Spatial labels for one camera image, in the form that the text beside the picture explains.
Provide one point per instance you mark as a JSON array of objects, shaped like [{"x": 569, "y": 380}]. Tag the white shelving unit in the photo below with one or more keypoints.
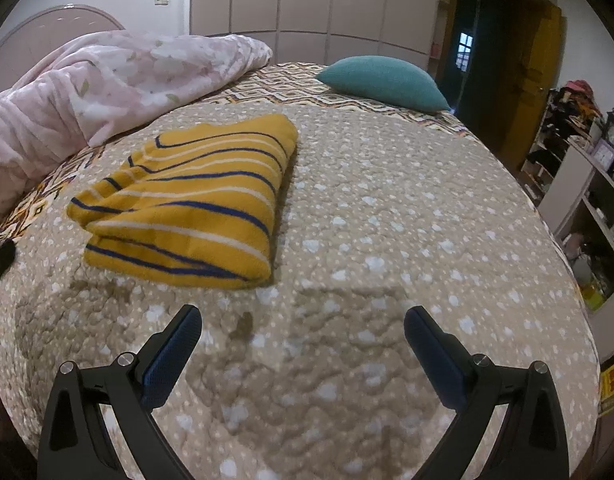
[{"x": 567, "y": 195}]

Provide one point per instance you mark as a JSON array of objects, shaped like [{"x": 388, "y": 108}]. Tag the yellow striped knit sweater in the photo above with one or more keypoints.
[{"x": 202, "y": 210}]

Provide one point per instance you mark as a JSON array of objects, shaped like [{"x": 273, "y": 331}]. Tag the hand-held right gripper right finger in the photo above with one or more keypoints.
[{"x": 434, "y": 355}]

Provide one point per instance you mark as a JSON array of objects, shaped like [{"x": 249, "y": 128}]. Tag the beige quilted bedspread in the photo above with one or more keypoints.
[{"x": 387, "y": 220}]

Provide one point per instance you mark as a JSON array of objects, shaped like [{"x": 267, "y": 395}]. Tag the cluttered shoe rack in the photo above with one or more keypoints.
[{"x": 562, "y": 125}]

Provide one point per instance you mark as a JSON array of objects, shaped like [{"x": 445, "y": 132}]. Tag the pink bed headboard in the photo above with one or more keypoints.
[{"x": 47, "y": 35}]

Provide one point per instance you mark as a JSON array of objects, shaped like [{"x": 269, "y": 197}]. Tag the wooden door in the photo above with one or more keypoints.
[{"x": 529, "y": 75}]

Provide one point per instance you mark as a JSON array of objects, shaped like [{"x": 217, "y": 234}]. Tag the small pink clock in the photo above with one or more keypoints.
[{"x": 605, "y": 156}]

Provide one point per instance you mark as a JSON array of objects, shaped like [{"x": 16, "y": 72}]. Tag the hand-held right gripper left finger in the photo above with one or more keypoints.
[{"x": 168, "y": 355}]

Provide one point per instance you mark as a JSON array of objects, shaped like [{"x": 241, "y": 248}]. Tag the beige panelled wardrobe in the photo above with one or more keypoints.
[{"x": 307, "y": 5}]

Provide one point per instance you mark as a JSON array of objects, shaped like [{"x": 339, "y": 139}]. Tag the pink floral duvet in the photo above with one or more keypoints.
[{"x": 112, "y": 85}]

